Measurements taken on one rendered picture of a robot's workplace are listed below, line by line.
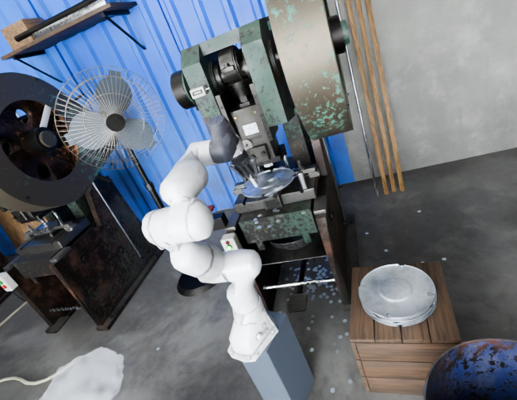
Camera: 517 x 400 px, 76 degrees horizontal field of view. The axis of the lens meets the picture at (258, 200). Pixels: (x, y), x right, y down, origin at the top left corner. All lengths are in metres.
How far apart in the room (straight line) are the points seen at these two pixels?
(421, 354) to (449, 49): 2.13
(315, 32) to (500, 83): 2.08
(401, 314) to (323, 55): 0.97
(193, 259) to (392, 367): 0.94
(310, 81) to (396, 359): 1.09
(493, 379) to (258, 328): 0.77
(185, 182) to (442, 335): 1.03
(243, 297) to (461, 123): 2.36
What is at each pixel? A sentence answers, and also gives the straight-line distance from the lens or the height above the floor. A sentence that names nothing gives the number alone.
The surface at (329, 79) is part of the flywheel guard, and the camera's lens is 1.25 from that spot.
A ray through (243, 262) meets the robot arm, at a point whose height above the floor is 0.82.
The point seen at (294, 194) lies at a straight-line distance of 1.72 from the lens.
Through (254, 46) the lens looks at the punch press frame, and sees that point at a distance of 1.54.
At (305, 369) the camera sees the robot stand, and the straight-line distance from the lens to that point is 1.69.
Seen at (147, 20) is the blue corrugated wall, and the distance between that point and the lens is 3.06.
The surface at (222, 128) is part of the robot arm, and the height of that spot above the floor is 1.21.
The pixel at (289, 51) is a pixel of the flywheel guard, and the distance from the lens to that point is 1.24.
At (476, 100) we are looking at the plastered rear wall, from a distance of 3.08.
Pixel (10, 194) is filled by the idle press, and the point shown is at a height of 1.16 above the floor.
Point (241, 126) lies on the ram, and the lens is 1.68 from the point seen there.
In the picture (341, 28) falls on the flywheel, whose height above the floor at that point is 1.36.
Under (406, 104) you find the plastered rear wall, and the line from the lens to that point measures 2.94.
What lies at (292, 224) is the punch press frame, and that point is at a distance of 1.71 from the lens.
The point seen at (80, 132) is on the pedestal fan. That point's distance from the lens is 2.08.
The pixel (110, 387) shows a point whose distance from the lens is 2.25.
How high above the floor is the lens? 1.48
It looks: 26 degrees down
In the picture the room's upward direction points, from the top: 22 degrees counter-clockwise
